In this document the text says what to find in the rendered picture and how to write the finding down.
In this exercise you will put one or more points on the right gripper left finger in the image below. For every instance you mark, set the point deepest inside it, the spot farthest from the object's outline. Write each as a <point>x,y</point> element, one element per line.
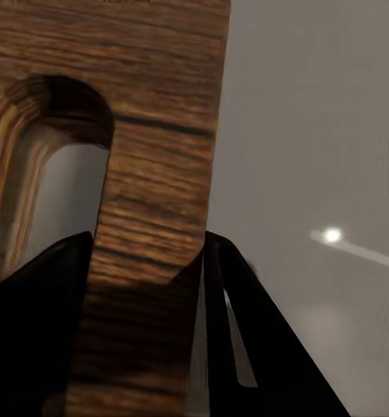
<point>38,305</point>

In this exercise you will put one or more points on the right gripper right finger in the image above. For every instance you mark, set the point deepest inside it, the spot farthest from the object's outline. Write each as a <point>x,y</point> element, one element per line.
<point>289,382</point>

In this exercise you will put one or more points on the cutting board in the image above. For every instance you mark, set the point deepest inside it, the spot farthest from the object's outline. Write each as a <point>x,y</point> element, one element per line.
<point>152,70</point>

